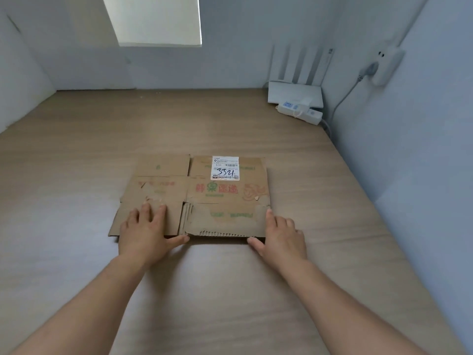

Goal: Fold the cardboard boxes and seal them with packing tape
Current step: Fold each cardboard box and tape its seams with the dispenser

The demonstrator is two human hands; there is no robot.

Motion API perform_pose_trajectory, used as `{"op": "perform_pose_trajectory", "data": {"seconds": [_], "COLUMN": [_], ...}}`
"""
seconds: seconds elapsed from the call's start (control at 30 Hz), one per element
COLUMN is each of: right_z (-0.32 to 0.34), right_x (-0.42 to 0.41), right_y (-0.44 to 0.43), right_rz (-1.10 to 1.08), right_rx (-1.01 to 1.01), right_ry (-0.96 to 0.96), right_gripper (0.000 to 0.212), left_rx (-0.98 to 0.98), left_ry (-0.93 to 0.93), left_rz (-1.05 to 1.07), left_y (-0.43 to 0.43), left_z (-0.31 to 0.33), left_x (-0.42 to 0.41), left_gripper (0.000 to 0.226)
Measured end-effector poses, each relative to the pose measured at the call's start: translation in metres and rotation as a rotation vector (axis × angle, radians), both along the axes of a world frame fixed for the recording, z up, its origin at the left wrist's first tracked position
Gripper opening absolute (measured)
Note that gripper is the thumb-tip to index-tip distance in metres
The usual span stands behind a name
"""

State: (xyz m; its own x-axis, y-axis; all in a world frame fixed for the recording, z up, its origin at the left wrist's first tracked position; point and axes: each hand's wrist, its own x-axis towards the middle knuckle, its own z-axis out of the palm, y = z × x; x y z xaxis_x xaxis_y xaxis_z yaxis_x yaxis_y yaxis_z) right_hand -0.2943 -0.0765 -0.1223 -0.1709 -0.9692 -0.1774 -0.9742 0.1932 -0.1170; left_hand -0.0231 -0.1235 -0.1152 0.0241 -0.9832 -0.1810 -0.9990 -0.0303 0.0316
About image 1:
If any person's right hand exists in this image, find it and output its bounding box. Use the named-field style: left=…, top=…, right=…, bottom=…
left=246, top=209, right=308, bottom=273

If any person's left hand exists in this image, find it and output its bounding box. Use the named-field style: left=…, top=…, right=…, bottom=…
left=118, top=202, right=191, bottom=269

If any large torn cardboard box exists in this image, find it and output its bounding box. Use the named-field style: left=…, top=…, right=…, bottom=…
left=107, top=154, right=272, bottom=241

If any person's left forearm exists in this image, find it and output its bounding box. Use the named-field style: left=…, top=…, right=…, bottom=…
left=11, top=254, right=148, bottom=355

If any person's right forearm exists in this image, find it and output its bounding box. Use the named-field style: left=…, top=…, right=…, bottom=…
left=280, top=259, right=428, bottom=355

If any white power strip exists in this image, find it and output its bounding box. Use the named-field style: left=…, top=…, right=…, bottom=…
left=275, top=101, right=324, bottom=127

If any white router with antennas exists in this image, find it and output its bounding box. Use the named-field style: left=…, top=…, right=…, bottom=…
left=266, top=44, right=336, bottom=110

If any white foam partition board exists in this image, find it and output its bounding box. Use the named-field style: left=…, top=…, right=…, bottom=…
left=0, top=10, right=57, bottom=134

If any bright window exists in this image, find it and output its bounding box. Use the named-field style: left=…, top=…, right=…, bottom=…
left=101, top=0, right=203, bottom=48

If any grey power cable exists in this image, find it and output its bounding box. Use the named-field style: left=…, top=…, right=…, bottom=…
left=322, top=62, right=380, bottom=140

